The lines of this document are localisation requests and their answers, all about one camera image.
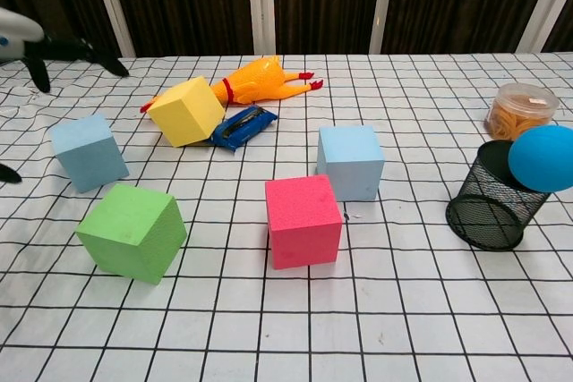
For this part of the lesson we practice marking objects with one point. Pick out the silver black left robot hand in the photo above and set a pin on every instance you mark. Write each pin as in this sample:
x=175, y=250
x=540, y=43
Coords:
x=20, y=35

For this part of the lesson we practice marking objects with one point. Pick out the light blue foam cube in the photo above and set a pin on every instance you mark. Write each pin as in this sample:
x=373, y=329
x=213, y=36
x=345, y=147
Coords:
x=87, y=154
x=351, y=163

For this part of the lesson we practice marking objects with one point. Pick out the yellow foam cube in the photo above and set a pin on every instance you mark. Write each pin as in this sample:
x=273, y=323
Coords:
x=185, y=113

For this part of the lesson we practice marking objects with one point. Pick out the green foam cube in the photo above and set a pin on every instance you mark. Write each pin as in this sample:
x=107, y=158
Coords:
x=125, y=230

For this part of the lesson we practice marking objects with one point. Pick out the pink red foam cube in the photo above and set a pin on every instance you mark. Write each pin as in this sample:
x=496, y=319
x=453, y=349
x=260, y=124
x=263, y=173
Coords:
x=304, y=225

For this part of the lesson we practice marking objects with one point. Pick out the blue snack packet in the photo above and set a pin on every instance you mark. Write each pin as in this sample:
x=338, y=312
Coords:
x=244, y=129

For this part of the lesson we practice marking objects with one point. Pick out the orange rubber chicken toy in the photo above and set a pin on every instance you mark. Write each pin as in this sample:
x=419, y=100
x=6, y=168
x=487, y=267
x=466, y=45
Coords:
x=259, y=80

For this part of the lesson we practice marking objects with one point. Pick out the white black checkered tablecloth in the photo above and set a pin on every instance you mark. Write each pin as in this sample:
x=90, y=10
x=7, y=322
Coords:
x=403, y=301

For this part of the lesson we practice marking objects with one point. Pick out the black mesh pen holder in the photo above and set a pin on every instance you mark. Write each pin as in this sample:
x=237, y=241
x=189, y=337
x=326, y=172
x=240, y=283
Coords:
x=488, y=212

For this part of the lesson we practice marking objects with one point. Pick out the clear jar of rubber bands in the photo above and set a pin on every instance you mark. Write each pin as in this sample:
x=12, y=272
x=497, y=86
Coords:
x=515, y=113

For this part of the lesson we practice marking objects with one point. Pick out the blue ball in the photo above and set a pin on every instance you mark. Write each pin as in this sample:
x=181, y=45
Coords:
x=544, y=158

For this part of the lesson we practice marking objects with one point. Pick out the white frame post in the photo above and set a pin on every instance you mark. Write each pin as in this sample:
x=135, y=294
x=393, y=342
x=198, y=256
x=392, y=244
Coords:
x=384, y=2
x=544, y=2
x=262, y=2
x=114, y=6

